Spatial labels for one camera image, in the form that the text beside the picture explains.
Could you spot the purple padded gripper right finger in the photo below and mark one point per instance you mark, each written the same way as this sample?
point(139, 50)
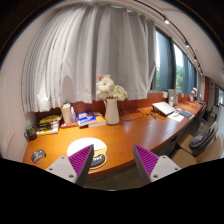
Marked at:
point(152, 167)

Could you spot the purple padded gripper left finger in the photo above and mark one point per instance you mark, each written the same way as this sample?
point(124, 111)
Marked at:
point(73, 169)

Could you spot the round white mouse pad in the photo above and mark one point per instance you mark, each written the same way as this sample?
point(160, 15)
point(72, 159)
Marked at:
point(96, 147)

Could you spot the round metal tin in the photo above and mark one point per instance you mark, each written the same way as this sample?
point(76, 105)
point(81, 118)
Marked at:
point(38, 156)

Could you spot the yellow and black book stack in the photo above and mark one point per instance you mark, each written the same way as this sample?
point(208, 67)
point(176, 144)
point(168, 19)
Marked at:
point(48, 125)

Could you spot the wooden chair with cushion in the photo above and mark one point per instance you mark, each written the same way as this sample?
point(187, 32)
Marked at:
point(196, 145)

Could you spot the clear plastic bottle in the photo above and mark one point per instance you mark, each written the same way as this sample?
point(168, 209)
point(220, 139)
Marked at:
point(72, 115)

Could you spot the black remote control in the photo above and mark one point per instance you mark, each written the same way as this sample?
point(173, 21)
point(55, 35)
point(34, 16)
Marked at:
point(152, 115)

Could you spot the blue book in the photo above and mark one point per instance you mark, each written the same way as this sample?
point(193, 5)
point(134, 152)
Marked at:
point(86, 118)

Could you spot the orange book stack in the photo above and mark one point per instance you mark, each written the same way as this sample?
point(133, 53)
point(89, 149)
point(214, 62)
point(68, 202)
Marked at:
point(100, 120)

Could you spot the dark green mug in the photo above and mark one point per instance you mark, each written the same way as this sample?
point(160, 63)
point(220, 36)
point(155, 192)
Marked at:
point(30, 133)

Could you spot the white paper sheet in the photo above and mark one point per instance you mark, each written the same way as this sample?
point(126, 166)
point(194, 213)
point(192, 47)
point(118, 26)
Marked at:
point(176, 116)

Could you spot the wooden chair near desk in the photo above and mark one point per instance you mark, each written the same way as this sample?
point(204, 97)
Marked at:
point(183, 159)

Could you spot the silver laptop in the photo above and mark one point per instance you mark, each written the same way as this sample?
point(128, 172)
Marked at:
point(164, 108)

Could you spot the white tissue box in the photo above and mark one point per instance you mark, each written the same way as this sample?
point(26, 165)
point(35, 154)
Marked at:
point(65, 109)

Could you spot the white jug vase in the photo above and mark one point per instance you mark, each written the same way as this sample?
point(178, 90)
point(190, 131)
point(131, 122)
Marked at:
point(111, 113)

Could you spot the white and pink flowers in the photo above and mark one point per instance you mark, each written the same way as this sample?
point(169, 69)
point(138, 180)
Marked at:
point(106, 89)

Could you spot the white curtain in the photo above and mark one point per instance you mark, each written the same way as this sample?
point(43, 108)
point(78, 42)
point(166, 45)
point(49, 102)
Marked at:
point(77, 45)

